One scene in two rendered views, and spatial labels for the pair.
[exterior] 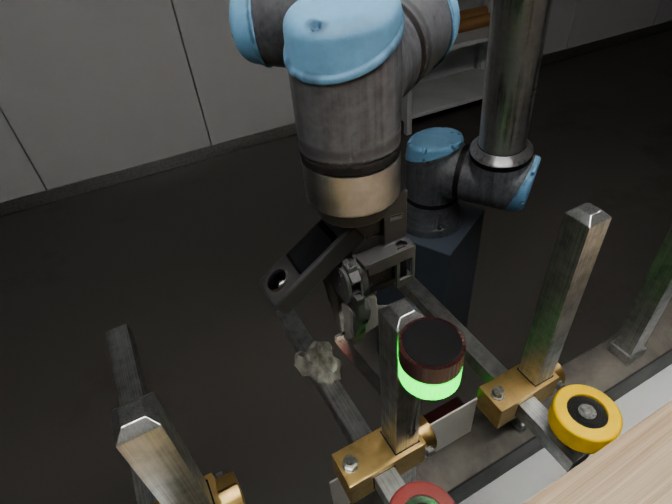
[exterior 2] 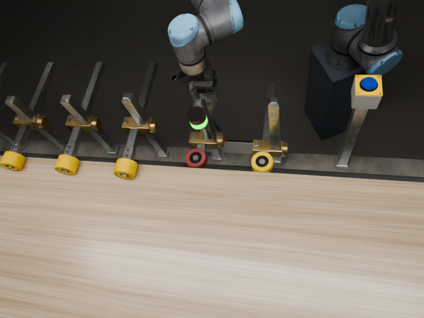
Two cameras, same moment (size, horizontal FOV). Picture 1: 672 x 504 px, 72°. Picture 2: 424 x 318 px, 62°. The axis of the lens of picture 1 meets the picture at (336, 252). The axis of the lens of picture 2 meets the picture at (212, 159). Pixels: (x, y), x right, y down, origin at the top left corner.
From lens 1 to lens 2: 0.87 m
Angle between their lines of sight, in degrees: 38
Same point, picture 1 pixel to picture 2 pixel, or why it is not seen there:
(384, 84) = (186, 49)
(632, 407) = not seen: hidden behind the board
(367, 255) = (197, 82)
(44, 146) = not seen: outside the picture
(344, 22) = (174, 35)
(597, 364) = (324, 161)
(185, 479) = (137, 115)
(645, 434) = (270, 176)
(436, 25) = (219, 29)
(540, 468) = not seen: hidden behind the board
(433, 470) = (233, 157)
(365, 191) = (186, 69)
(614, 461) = (254, 176)
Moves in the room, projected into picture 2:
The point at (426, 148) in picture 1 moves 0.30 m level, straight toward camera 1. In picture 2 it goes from (342, 19) to (296, 62)
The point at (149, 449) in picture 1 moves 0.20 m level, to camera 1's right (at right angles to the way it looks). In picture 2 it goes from (128, 105) to (173, 127)
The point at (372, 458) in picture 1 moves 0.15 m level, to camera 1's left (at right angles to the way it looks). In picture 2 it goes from (199, 139) to (170, 124)
